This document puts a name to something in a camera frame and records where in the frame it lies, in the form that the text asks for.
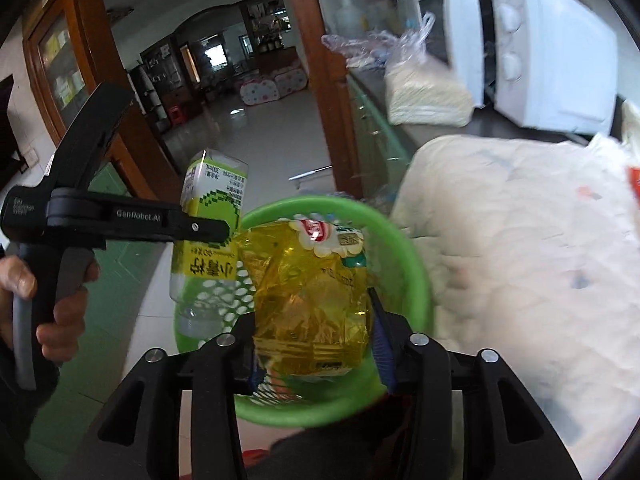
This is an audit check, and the dark display cabinet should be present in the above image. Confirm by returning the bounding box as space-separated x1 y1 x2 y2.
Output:
127 35 202 122

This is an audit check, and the crumpled clear plastic bag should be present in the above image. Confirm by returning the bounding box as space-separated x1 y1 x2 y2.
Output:
320 29 402 69

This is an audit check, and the green counter base cabinet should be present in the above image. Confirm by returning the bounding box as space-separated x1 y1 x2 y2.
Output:
346 74 422 202

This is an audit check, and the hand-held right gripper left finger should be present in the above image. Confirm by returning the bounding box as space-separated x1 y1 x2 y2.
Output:
80 312 261 480

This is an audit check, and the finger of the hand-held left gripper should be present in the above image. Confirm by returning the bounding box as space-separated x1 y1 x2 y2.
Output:
100 195 232 252
50 82 136 198

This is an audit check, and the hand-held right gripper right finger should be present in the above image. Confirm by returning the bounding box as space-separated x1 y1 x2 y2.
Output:
367 285 583 480

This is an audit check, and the person's left hand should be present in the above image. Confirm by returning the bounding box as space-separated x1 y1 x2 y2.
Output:
0 254 102 367

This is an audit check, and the white metal rod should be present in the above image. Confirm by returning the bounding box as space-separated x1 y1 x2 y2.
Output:
287 164 334 182

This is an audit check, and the yellow snack bag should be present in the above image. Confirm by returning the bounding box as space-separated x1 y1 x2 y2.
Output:
235 217 376 378

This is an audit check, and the dark display shelf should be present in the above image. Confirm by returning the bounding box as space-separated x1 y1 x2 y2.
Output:
239 0 299 58

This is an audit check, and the polka dot fabric box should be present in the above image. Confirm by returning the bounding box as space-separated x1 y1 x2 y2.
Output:
240 77 279 107
275 67 309 97

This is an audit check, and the plastic bag of white sheets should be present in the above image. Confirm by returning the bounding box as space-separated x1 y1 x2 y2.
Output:
384 11 474 128

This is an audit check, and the wooden partition post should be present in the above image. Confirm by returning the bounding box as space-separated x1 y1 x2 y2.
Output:
279 0 364 200

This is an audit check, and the white microwave oven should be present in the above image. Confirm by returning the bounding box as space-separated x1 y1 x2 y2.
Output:
396 0 619 134

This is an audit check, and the printed white quilt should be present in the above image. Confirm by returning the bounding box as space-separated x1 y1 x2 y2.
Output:
390 132 640 480

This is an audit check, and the green plastic mesh basket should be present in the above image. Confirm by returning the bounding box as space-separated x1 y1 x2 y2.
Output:
172 195 434 429

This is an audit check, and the wooden glass-door cabinet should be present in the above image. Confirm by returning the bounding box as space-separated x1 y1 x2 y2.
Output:
22 0 172 202

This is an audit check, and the clear bottle with green label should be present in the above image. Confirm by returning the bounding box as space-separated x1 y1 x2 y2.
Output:
169 147 251 341

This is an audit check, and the green drawer cabinet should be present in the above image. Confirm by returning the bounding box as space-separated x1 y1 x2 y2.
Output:
22 162 183 466

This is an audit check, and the clear plastic jug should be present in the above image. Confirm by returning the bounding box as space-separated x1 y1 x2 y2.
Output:
334 0 367 36

